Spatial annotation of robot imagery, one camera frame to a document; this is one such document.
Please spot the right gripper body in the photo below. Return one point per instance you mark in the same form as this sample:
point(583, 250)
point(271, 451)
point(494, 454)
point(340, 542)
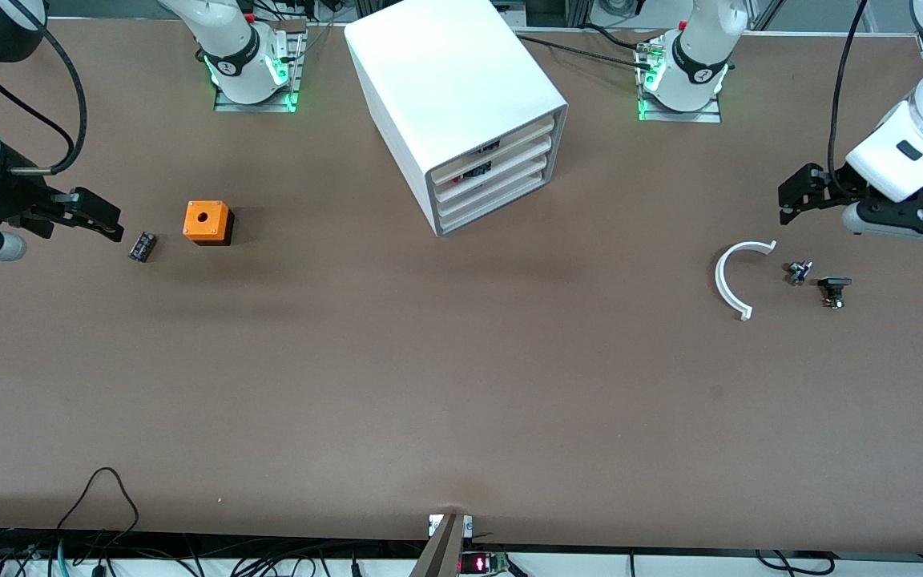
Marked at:
point(6, 195)

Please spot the white lowest drawer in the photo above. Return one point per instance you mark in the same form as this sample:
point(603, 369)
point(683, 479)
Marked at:
point(509, 191)

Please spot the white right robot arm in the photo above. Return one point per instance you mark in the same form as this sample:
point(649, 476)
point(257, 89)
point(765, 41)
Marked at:
point(229, 48)

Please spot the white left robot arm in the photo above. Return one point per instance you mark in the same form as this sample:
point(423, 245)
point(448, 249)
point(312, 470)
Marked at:
point(702, 48)

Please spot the orange button box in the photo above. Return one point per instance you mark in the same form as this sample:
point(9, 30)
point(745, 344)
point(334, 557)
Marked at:
point(205, 218)

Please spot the white drawer with red button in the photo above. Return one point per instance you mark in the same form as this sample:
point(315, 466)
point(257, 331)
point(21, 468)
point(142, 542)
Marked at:
point(509, 169)

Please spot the white drawer with yellow button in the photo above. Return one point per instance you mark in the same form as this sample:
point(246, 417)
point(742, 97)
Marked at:
point(509, 146)

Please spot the white drawer cabinet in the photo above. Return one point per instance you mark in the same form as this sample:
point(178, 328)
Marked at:
point(445, 80)

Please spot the small black electrical component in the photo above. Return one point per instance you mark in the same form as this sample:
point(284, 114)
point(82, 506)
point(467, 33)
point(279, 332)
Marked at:
point(143, 247)

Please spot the small red LED device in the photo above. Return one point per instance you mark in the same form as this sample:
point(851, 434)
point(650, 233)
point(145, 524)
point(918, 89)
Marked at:
point(481, 563)

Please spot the small metal switch part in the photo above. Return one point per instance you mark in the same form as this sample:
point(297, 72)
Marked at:
point(799, 272)

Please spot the small black switch part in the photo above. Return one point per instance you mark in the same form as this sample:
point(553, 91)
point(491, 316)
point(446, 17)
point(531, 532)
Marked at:
point(833, 287)

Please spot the white curved plastic bracket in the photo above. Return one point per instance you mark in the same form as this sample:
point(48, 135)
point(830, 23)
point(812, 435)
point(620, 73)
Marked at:
point(719, 280)

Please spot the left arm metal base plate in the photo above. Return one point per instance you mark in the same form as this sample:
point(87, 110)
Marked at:
point(682, 114)

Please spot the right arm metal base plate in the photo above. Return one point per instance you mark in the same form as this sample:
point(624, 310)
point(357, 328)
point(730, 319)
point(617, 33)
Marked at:
point(257, 104)

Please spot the grey camera post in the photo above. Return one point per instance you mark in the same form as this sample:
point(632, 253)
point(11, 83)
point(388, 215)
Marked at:
point(439, 553)

